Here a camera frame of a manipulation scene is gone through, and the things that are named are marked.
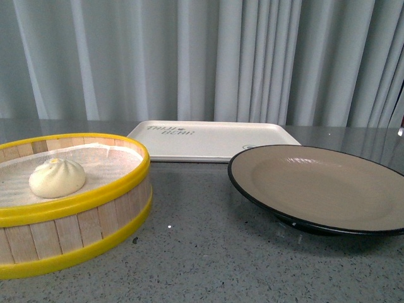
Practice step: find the beige plate with black rim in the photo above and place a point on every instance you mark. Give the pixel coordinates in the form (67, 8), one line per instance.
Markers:
(321, 191)

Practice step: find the white steamed bun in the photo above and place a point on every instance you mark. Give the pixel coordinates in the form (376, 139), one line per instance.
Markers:
(57, 178)

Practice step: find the white rectangular bear tray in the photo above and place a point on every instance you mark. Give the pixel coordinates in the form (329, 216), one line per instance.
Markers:
(197, 141)

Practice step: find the white steamer cloth liner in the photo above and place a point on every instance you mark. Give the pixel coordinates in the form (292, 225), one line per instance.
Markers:
(102, 165)

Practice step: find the grey pleated curtain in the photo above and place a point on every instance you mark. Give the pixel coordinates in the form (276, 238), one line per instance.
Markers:
(300, 63)

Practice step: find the yellow rimmed bamboo steamer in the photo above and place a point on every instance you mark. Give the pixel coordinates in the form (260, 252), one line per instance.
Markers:
(53, 235)

